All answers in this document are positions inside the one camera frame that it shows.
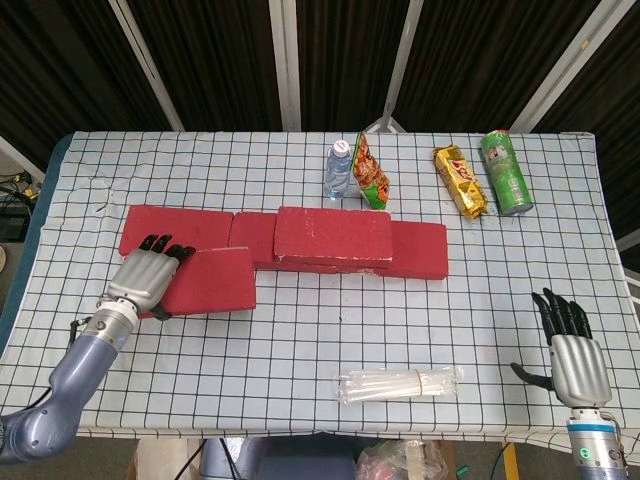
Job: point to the small clear water bottle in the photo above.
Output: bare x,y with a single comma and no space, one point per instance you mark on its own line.
337,172

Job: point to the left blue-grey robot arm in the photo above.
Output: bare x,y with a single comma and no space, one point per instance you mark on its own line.
75,370

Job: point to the white black checkered tablecloth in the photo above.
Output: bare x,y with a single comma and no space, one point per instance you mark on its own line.
310,340

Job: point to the orange green snack bag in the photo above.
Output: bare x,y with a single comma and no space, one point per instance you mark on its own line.
370,175

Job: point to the clear wrapped straw bundle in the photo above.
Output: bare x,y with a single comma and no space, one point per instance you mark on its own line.
395,386

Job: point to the white metal frame post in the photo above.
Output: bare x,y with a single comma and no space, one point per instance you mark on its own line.
145,62
285,60
565,65
400,65

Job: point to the green chip can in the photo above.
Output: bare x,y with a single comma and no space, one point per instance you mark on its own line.
506,172

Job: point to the gold biscuit pack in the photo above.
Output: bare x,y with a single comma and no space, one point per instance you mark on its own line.
460,182

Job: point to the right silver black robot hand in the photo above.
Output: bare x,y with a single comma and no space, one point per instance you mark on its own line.
580,370

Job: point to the crumpled clear plastic bag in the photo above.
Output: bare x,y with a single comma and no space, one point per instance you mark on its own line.
400,460

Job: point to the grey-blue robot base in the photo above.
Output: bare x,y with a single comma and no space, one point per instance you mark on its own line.
290,462

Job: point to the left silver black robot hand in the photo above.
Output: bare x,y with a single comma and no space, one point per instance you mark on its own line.
142,277

